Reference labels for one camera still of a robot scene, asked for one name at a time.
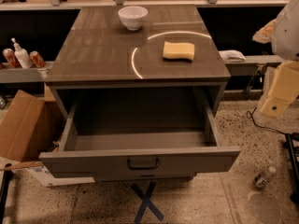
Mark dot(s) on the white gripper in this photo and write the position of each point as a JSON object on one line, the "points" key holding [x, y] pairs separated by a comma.
{"points": [[287, 34]]}

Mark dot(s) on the grey top drawer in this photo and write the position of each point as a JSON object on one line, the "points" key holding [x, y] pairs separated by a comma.
{"points": [[140, 133]]}

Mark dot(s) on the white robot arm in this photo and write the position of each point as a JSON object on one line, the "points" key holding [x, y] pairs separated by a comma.
{"points": [[283, 34]]}

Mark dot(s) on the grey drawer cabinet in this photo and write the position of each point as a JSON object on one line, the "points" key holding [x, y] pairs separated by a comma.
{"points": [[100, 53]]}

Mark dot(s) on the black metal stand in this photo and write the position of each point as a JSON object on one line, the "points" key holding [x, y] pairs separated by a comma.
{"points": [[293, 156]]}

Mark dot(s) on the folded white cloth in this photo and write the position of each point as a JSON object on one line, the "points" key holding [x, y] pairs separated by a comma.
{"points": [[232, 56]]}

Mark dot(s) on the clear plastic bottle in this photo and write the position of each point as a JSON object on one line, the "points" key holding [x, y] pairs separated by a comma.
{"points": [[264, 177]]}

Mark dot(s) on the yellow sponge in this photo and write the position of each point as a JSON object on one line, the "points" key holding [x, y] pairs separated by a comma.
{"points": [[174, 51]]}

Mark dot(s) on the white ceramic bowl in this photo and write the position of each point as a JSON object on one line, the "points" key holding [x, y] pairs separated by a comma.
{"points": [[132, 17]]}

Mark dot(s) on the white printed box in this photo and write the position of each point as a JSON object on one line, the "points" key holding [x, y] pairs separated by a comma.
{"points": [[43, 175]]}

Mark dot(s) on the red soda can right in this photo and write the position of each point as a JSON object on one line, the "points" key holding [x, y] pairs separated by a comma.
{"points": [[37, 59]]}

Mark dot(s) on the red soda can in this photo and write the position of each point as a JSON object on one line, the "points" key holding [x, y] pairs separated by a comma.
{"points": [[11, 58], [37, 59]]}

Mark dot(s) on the brown cardboard box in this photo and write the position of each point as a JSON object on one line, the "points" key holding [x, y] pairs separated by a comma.
{"points": [[31, 126]]}

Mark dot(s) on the white pump bottle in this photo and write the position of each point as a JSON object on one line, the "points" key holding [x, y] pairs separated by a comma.
{"points": [[21, 55]]}

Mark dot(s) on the red soda can left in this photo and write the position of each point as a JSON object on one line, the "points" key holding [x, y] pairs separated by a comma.
{"points": [[11, 58]]}

